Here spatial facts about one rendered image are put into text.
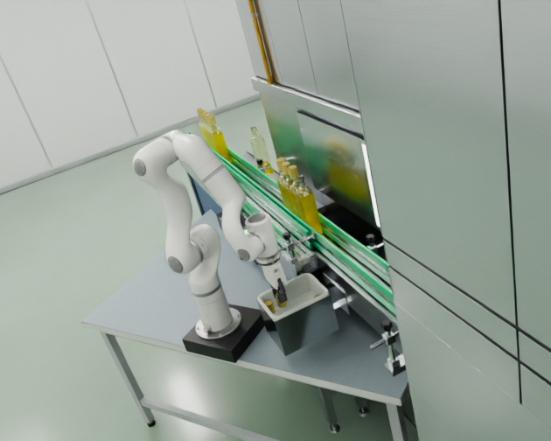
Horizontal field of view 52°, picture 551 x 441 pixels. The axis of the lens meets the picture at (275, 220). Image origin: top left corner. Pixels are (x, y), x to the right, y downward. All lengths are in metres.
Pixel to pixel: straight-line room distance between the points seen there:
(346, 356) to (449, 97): 1.43
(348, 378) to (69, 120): 6.32
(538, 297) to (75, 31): 7.19
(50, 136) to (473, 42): 7.30
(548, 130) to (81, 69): 7.25
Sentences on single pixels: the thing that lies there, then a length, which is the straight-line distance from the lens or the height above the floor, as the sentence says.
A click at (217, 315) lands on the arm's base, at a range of 2.22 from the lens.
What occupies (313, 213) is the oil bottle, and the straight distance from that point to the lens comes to 2.16.
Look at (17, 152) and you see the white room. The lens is 7.88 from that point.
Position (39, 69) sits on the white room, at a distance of 7.70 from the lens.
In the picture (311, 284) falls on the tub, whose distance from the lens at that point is 2.08.
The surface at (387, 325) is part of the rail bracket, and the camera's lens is 1.52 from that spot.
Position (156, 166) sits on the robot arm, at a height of 1.56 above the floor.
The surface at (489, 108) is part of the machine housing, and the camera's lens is 0.74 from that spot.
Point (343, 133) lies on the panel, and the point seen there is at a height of 1.48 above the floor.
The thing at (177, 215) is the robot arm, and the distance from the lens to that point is 2.00.
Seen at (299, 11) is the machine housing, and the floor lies 1.87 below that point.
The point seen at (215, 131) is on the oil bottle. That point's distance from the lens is 3.10.
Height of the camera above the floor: 2.15
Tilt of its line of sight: 27 degrees down
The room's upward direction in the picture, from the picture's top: 16 degrees counter-clockwise
